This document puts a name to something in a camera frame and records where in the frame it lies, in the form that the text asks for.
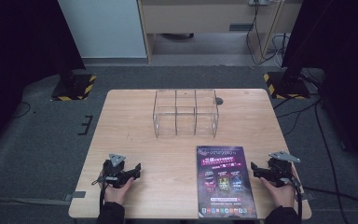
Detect black yellow striped stand base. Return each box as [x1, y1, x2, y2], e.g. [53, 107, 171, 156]
[50, 73, 98, 103]
[263, 71, 311, 101]

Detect thin black floor cable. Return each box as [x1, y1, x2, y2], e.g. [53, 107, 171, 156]
[11, 100, 33, 119]

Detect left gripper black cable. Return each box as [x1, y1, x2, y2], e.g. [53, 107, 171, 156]
[90, 175, 110, 216]

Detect thick black floor cable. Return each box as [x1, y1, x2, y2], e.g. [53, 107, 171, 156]
[302, 186, 358, 211]

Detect dark round chair base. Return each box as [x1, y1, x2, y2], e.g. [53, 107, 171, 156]
[159, 32, 196, 41]

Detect long black floor cable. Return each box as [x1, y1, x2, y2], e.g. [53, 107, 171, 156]
[313, 98, 351, 224]

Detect person's left hand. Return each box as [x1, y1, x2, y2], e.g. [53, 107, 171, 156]
[99, 176, 135, 207]

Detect black power cables bundle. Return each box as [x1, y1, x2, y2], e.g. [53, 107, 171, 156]
[244, 1, 292, 67]

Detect purple glossy magazine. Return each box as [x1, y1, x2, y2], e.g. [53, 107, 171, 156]
[195, 145, 258, 220]

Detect light wooden desk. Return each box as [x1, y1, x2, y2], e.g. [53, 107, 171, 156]
[136, 0, 304, 65]

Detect grey tape strip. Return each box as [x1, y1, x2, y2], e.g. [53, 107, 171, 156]
[62, 190, 87, 203]
[302, 191, 317, 203]

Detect person's right hand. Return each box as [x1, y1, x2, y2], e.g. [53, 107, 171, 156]
[259, 177, 297, 208]

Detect white panel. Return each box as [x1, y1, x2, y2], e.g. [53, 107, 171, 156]
[57, 0, 148, 60]

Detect white power strip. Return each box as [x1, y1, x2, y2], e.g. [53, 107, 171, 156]
[248, 0, 272, 7]

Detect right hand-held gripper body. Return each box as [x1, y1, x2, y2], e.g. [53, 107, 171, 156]
[264, 150, 302, 189]

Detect clear acrylic divided organizer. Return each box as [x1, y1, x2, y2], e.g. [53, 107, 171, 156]
[151, 89, 220, 139]

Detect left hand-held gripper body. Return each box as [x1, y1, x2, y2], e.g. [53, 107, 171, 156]
[102, 153, 132, 189]

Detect black curtain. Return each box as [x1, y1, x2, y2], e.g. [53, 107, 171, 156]
[0, 0, 87, 160]
[281, 0, 358, 171]

